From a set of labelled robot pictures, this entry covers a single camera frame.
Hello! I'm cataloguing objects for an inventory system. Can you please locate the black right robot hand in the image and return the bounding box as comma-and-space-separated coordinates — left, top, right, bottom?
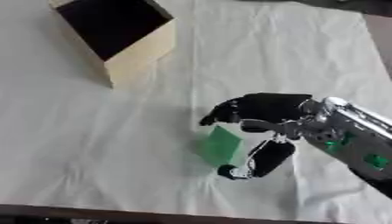
197, 92, 319, 180

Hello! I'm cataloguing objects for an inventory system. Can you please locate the tan cardboard box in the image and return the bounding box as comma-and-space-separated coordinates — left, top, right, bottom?
47, 0, 178, 88

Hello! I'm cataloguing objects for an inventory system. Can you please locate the green block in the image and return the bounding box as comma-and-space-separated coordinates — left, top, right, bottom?
196, 125, 245, 168

